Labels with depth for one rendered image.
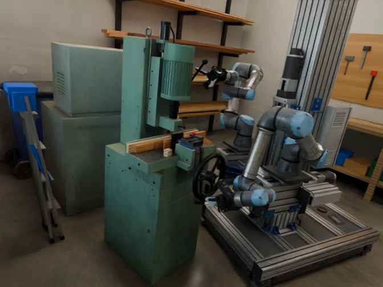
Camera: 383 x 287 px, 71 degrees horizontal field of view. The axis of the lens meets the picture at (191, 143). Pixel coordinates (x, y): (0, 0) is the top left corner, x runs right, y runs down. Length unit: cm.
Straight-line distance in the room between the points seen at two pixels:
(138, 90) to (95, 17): 221
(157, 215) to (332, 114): 136
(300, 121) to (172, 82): 72
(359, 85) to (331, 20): 254
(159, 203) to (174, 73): 75
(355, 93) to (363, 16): 101
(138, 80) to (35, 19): 210
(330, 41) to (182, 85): 98
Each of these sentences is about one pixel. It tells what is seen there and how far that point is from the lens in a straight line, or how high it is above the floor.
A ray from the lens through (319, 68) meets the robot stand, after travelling 196.
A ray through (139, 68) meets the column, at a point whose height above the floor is 134.
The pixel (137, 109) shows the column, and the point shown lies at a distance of 177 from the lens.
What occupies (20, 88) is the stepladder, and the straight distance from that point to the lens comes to 193.
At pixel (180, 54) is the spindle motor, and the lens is 155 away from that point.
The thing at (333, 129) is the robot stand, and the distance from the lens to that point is 217.
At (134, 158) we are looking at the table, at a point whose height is 89.
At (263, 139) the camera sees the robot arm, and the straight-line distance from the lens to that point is 141.
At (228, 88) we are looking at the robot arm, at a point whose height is 127.
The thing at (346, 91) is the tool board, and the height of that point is 118.
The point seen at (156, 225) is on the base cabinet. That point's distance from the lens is 170.
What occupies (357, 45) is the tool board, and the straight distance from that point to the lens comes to 450.
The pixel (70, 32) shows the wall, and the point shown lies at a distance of 374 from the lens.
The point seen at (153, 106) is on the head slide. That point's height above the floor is 113.
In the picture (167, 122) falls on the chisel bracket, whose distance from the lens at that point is 168.
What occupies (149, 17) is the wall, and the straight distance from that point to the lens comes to 420.
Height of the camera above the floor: 149
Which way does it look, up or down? 19 degrees down
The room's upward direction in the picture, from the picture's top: 7 degrees clockwise
